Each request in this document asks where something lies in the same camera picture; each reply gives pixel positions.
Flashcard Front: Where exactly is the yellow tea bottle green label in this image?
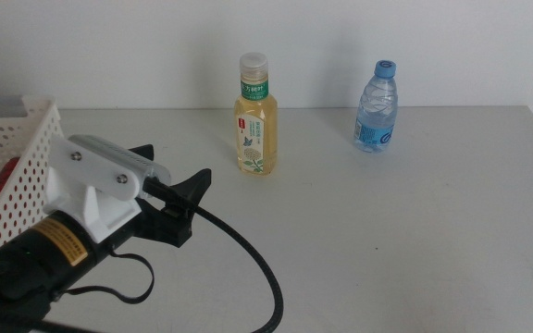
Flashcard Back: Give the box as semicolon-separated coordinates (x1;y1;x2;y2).
233;52;279;176

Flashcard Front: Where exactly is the clear water bottle blue cap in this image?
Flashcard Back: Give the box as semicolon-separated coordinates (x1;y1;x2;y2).
352;59;398;154

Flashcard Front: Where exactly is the white perforated plastic basket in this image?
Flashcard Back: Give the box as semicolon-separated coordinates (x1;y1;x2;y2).
0;94;67;267

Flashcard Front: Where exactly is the thick black left camera cable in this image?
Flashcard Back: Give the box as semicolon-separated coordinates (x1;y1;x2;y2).
142;176;285;333

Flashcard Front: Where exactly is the thin black left gripper cable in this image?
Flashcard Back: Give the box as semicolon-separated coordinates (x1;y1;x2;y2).
60;251;156;306

